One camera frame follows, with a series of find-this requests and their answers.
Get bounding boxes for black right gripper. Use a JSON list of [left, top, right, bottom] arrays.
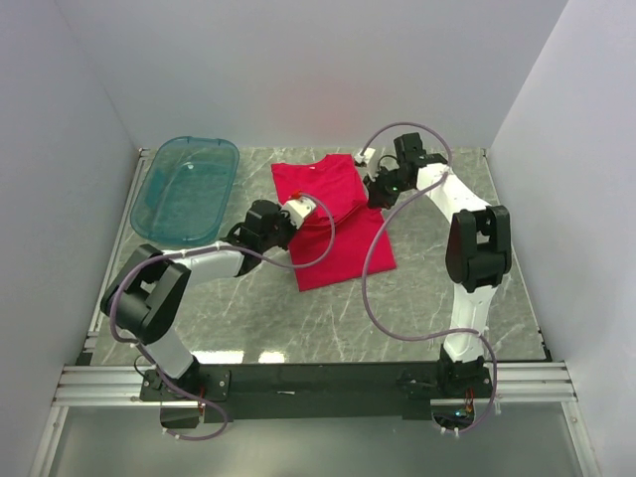
[[363, 164, 412, 211]]

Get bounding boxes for red t shirt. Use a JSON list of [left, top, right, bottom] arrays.
[[271, 154, 385, 292]]

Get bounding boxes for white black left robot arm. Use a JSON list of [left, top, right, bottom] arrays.
[[100, 197, 316, 399]]

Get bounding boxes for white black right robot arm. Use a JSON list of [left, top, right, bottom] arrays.
[[361, 132, 512, 397]]

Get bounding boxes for teal translucent plastic bin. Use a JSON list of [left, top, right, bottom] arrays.
[[130, 136, 239, 247]]

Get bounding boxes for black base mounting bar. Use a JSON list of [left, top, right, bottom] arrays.
[[137, 360, 496, 429]]

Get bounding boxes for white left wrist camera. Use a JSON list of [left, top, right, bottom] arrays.
[[281, 194, 317, 230]]

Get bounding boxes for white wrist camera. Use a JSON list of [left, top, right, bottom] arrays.
[[281, 194, 317, 230], [353, 147, 376, 168]]

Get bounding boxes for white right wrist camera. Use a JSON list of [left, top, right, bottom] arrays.
[[353, 147, 376, 168]]

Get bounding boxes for aluminium left side rail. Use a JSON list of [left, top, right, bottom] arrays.
[[80, 148, 152, 355]]

